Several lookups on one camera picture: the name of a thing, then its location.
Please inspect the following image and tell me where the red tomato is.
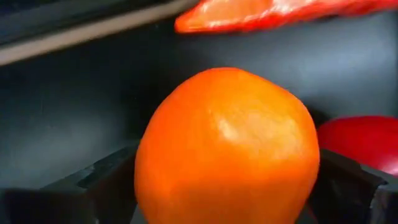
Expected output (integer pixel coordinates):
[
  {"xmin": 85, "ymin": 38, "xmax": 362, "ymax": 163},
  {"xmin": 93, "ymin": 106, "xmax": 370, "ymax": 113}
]
[{"xmin": 317, "ymin": 115, "xmax": 398, "ymax": 178}]

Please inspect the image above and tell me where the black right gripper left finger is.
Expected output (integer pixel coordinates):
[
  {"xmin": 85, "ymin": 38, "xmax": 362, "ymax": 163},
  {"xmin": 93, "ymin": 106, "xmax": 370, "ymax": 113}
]
[{"xmin": 0, "ymin": 144, "xmax": 141, "ymax": 224}]

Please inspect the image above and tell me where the orange fruit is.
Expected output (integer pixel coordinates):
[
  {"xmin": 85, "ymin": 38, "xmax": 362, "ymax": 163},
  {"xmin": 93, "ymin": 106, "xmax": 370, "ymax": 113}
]
[{"xmin": 134, "ymin": 67, "xmax": 321, "ymax": 224}]

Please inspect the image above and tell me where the black table frame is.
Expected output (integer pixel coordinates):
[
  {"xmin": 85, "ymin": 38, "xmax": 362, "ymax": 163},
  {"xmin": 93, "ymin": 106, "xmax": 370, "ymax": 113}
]
[{"xmin": 0, "ymin": 0, "xmax": 200, "ymax": 67}]

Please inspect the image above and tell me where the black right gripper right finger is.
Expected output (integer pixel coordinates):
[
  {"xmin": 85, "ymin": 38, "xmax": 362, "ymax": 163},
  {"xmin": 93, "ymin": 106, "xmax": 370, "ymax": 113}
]
[{"xmin": 298, "ymin": 148, "xmax": 398, "ymax": 224}]

